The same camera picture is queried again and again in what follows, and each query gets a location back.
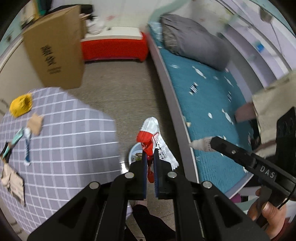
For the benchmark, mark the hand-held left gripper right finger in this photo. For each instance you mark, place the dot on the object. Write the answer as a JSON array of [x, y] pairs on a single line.
[[156, 178]]

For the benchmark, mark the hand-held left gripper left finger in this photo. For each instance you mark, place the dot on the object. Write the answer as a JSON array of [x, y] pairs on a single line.
[[144, 178]]

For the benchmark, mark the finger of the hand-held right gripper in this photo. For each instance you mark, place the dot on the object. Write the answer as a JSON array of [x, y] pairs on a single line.
[[231, 151]]

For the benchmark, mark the blue plastic bucket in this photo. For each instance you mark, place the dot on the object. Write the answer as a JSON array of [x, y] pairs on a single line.
[[133, 153]]

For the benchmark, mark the beige wrapper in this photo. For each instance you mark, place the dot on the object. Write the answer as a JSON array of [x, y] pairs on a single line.
[[201, 143]]

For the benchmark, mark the red white plastic wrapper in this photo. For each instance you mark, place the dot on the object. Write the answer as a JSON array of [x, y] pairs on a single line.
[[148, 129]]

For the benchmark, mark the person's right hand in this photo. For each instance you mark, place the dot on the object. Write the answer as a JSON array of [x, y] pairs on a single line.
[[275, 220]]

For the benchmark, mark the pile of discarded wrappers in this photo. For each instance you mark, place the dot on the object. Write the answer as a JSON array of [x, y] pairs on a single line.
[[139, 158]]

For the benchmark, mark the pink slipper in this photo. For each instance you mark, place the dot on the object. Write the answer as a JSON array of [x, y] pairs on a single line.
[[140, 204]]

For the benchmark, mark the pink garment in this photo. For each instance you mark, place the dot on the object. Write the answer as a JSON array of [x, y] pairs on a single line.
[[244, 112]]

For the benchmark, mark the beige hanging sweater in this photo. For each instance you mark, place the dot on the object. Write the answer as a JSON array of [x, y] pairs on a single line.
[[270, 102]]

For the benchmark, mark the person's right leg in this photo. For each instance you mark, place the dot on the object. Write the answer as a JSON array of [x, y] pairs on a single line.
[[152, 224]]

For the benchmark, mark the purple object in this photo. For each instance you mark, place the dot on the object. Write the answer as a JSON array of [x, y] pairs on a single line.
[[239, 198]]

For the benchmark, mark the teal candy print bed sheet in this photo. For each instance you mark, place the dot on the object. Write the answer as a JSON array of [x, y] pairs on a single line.
[[208, 97]]

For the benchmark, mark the grey checked tablecloth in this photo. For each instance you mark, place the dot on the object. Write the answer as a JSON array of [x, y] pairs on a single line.
[[69, 139]]

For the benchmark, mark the small blue box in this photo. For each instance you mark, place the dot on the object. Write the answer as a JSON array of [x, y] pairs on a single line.
[[260, 47]]

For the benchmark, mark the lilac bed shelf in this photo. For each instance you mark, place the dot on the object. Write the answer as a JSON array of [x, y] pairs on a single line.
[[249, 34]]

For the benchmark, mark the grey quilt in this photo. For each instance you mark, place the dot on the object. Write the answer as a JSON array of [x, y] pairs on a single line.
[[192, 39]]

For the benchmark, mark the blue white tube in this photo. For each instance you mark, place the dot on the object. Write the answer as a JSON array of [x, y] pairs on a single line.
[[27, 148]]

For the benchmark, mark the brown paper piece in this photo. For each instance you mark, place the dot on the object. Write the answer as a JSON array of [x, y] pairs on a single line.
[[34, 124]]

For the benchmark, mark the brownish hanging object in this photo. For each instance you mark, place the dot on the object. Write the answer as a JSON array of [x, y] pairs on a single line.
[[265, 15]]

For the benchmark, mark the beige paper packaging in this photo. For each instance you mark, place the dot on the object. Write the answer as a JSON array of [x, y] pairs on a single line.
[[12, 185]]

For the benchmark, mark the red bench with white lid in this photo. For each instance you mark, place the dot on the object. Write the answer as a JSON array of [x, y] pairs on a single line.
[[111, 49]]

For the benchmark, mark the teal plastic wrapper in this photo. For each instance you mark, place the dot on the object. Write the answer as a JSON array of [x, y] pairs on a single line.
[[13, 142]]

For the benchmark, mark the light blue striped pillow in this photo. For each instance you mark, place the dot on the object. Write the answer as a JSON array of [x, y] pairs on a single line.
[[156, 32]]

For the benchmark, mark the yellow crumpled bag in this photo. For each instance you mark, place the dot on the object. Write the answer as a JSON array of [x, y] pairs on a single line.
[[20, 105]]

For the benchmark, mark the white plastic bag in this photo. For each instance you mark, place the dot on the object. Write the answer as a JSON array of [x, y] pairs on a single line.
[[94, 26]]

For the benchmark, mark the large cardboard box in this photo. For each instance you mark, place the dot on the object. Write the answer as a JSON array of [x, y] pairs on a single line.
[[53, 46]]

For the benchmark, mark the cream curved cabinet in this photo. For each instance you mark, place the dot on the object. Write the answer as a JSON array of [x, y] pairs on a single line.
[[13, 76]]

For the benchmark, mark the white stepped shelf cabinet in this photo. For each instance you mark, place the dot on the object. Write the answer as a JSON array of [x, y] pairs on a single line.
[[9, 34]]

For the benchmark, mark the light green bunk bed frame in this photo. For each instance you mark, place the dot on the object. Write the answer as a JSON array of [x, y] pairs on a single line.
[[175, 104]]

